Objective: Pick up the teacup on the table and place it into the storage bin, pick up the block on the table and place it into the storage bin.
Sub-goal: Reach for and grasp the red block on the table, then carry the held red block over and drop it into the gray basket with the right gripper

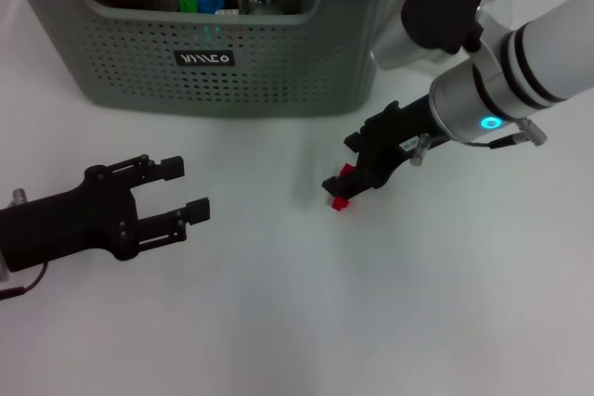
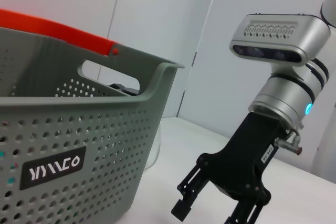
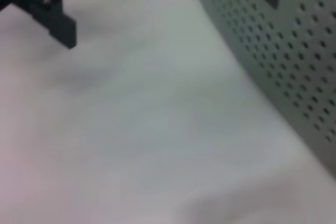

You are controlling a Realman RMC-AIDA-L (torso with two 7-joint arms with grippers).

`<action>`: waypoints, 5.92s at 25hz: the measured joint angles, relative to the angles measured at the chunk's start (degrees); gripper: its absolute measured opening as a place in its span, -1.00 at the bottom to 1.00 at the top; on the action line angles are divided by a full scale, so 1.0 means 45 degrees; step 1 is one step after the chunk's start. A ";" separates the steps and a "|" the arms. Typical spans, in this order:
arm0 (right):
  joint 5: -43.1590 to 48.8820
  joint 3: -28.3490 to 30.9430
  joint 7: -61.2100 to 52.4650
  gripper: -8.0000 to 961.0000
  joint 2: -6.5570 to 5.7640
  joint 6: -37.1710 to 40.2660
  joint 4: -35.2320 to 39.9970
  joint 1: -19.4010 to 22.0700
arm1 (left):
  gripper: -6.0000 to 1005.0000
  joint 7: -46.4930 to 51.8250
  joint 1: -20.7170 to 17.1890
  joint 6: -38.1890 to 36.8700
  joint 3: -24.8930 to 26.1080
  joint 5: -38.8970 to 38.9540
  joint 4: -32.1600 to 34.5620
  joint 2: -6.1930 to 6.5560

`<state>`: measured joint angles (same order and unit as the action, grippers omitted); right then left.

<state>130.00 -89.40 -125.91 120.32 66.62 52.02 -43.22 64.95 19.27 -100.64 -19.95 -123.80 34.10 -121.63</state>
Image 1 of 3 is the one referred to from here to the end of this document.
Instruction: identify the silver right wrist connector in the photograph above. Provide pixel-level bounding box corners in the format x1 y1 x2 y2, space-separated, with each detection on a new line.
410 133 433 167

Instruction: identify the dark red curved toy block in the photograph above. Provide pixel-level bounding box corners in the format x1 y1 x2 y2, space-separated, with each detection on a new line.
331 162 355 212

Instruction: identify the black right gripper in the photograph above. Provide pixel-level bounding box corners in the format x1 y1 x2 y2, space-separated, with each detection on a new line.
322 96 447 201

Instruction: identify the thin wrist cable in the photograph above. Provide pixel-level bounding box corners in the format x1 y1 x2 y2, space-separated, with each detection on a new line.
429 119 549 149
0 262 50 301

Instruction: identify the thin left wrist cable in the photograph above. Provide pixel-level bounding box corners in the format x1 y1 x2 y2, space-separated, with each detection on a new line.
0 262 50 301

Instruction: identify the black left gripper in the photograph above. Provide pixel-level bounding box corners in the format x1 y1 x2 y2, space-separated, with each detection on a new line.
0 153 212 274

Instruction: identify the thin right wrist cable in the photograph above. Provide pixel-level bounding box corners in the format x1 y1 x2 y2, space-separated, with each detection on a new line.
429 119 549 149

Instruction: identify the grey-green perforated storage bin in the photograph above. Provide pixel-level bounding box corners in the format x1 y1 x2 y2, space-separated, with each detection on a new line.
0 0 415 120

